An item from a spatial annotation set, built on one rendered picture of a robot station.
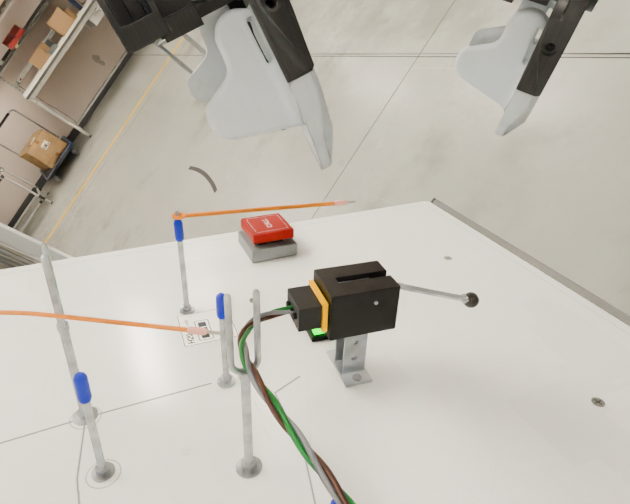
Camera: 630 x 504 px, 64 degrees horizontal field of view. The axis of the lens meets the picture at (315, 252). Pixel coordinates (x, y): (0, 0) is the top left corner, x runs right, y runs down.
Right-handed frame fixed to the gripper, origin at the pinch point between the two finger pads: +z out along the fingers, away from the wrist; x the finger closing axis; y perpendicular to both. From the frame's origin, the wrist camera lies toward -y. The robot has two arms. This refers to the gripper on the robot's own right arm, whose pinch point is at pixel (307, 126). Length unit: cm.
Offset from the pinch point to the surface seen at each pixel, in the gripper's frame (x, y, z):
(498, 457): 11.5, -1.1, 23.7
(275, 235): -20.3, 4.7, 17.7
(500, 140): -124, -88, 89
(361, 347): 0.8, 3.2, 18.6
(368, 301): 1.9, 1.3, 13.6
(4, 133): -766, 253, 99
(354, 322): 1.9, 3.0, 14.8
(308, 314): 1.3, 5.7, 12.3
